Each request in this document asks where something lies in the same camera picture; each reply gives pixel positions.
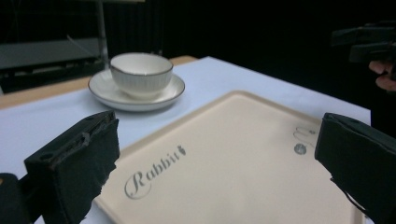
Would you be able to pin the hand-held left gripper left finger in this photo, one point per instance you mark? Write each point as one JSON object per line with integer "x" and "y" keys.
{"x": 74, "y": 161}

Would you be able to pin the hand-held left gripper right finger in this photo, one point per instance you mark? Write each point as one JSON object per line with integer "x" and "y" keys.
{"x": 361, "y": 155}

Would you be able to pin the white saucer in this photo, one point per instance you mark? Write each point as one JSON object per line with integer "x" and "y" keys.
{"x": 106, "y": 90}

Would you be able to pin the white ribbed cup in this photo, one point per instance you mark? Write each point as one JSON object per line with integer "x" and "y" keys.
{"x": 141, "y": 79}

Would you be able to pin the beige plastic tray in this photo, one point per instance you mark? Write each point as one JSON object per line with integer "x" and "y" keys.
{"x": 236, "y": 161}

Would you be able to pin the white table cloth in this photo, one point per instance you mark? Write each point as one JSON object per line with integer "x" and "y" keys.
{"x": 46, "y": 121}

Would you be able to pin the grey shelf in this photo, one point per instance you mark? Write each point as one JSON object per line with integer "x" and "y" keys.
{"x": 43, "y": 53}

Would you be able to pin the metal stand pole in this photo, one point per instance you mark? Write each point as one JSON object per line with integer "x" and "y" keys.
{"x": 101, "y": 34}

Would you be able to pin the dark curtain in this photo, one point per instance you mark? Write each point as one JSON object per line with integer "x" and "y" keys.
{"x": 134, "y": 28}

